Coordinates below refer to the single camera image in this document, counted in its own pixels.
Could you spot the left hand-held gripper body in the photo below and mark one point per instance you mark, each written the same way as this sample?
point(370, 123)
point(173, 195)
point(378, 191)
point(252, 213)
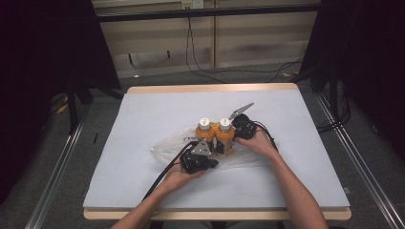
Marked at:
point(199, 160)

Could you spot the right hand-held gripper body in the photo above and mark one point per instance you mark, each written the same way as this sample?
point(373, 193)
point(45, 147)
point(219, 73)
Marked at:
point(245, 127)

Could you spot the orange juice bottle white cap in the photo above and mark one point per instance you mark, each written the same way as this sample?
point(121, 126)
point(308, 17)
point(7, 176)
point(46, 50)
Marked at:
point(203, 130)
point(225, 133)

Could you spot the clear plastic bag black print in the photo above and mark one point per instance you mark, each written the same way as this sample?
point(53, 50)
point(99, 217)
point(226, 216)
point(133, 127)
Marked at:
point(168, 149)

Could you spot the person's right hand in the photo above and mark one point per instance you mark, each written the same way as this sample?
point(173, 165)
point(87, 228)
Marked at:
point(259, 144)

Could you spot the person's left hand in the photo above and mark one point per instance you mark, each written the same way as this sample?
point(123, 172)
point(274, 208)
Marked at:
point(178, 179)

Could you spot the white work board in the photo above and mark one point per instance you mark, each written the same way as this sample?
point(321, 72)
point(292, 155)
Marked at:
point(210, 87)

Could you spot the white table cover sheet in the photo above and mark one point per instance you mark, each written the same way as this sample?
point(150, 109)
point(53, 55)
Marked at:
point(143, 111)

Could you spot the black stand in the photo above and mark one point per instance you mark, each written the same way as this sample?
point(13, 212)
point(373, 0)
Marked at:
point(333, 92)
point(72, 108)

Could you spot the small black floor object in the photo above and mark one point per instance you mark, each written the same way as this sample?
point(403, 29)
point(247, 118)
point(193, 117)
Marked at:
point(95, 137)

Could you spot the black horizontal bar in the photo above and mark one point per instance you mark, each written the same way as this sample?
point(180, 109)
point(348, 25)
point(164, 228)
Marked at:
point(207, 13)

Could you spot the black curtain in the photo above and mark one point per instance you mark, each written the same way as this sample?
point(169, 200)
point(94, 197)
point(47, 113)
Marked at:
point(366, 47)
point(38, 63)

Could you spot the yellow floor tape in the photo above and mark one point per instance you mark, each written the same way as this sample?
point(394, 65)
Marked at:
point(62, 106)

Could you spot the metal floor rail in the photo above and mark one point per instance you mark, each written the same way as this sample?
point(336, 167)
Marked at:
point(359, 159)
point(54, 178)

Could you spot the white wall outlet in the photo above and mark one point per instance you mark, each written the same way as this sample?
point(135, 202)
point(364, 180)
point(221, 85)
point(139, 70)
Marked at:
point(192, 4)

